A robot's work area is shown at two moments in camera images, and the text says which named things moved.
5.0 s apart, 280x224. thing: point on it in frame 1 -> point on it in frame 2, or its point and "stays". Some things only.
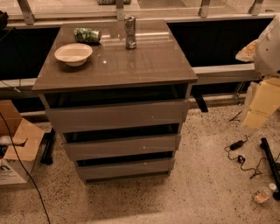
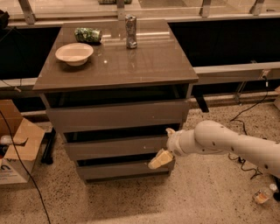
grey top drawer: (77, 119) stays
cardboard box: (26, 138) stays
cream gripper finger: (247, 53) -> (171, 131)
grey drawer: (124, 147) stays
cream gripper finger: (252, 122) -> (162, 157)
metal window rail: (201, 75) stays
